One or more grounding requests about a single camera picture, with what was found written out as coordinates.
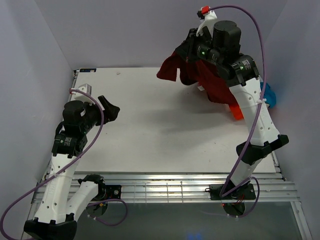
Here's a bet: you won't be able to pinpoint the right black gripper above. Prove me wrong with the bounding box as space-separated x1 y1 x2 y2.
174 27 223 67

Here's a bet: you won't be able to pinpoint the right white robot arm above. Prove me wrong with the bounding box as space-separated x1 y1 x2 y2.
176 20 289 199

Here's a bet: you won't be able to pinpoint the blue label sticker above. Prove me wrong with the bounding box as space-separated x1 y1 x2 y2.
79 68 97 73

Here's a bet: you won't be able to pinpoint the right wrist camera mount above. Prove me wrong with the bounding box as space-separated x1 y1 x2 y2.
196 5 218 37

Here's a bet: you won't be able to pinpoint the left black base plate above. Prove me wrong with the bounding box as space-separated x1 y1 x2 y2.
96 184 122 201

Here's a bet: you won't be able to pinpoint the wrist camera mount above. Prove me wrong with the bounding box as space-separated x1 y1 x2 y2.
70 83 94 104
196 5 218 37

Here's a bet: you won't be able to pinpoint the dark red t shirt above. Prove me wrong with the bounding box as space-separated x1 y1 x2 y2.
156 52 238 105

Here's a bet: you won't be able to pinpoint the aluminium frame rails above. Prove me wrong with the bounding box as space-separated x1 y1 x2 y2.
31 171 301 205

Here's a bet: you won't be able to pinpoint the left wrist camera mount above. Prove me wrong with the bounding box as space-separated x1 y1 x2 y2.
70 83 94 104

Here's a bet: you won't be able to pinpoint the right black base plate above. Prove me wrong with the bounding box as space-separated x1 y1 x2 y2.
206 183 256 200

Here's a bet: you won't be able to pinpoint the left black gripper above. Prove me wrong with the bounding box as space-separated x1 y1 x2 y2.
80 95 120 133

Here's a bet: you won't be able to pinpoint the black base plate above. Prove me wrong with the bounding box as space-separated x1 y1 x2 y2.
206 183 256 200
96 184 122 201

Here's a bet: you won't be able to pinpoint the purple cable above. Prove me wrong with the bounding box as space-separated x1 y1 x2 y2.
0 93 129 240
199 5 266 218

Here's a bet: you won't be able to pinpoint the blue t shirt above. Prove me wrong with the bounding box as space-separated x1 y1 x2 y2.
263 83 277 108

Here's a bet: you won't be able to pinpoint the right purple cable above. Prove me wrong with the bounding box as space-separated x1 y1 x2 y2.
199 5 266 218

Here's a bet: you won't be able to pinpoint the orange t shirt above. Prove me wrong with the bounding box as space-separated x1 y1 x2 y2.
228 104 244 121

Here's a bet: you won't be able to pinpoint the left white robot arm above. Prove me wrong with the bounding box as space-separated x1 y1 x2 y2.
24 95 120 240

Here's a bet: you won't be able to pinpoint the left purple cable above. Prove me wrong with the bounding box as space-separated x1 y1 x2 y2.
0 93 129 240

